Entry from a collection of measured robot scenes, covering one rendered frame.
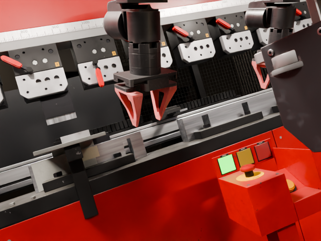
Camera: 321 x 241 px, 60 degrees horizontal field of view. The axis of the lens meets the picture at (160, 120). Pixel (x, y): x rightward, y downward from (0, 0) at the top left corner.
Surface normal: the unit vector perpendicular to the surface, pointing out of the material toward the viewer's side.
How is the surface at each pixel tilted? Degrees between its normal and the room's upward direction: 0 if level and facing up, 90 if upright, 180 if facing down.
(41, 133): 90
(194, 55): 90
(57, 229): 90
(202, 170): 90
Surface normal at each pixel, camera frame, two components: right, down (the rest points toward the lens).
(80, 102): 0.33, -0.10
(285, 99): -0.80, 0.24
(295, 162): -0.93, 0.28
